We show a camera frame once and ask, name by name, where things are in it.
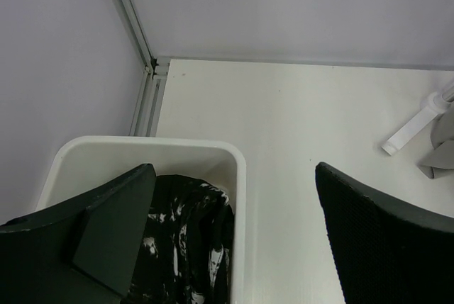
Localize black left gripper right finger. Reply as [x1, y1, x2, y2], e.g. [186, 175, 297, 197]
[315, 162, 453, 303]

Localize grey trousers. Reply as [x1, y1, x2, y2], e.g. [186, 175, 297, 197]
[418, 104, 453, 179]

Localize white plastic laundry basket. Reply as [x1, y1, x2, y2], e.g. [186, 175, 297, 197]
[35, 136, 247, 303]

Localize white and metal clothes rack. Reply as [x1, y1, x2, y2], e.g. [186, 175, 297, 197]
[381, 81, 453, 156]

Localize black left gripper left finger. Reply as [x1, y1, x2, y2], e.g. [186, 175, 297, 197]
[1, 164, 156, 303]

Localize black white patterned trousers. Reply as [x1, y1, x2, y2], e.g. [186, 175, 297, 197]
[122, 175, 235, 303]

